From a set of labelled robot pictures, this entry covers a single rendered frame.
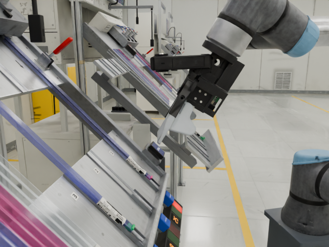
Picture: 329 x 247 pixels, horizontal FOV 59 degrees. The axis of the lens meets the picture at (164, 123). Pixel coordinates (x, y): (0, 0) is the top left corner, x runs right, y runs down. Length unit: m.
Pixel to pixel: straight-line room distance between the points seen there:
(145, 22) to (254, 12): 4.67
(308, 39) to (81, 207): 0.51
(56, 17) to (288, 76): 7.40
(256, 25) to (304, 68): 8.11
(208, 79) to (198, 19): 7.67
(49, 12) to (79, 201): 1.32
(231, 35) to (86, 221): 0.39
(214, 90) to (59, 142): 1.35
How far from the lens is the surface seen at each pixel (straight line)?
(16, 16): 0.82
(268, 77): 8.42
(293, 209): 0.99
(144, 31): 5.17
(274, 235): 1.07
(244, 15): 0.54
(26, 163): 1.93
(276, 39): 0.60
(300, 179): 0.95
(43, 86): 0.75
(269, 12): 0.56
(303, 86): 8.70
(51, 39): 1.71
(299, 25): 0.61
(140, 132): 1.03
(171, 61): 0.54
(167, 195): 0.76
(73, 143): 1.76
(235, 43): 0.54
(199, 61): 0.54
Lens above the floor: 1.06
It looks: 13 degrees down
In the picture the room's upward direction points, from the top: straight up
